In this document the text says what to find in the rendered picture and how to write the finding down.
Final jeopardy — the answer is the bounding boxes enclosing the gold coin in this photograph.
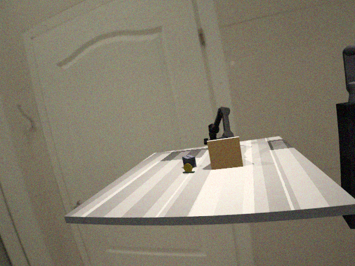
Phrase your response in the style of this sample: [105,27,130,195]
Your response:
[184,163,192,172]

